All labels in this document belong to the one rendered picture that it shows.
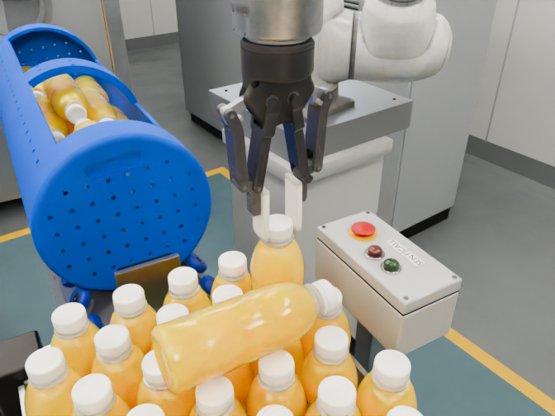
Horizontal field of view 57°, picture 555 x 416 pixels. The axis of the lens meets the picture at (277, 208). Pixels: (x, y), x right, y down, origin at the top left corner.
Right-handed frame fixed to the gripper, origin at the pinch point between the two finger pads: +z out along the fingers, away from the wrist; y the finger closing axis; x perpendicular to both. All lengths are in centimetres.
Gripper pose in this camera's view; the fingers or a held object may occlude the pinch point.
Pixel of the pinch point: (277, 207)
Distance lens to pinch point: 61.5
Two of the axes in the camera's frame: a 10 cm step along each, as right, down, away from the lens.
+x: 4.9, 4.6, -7.4
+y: -8.7, 2.6, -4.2
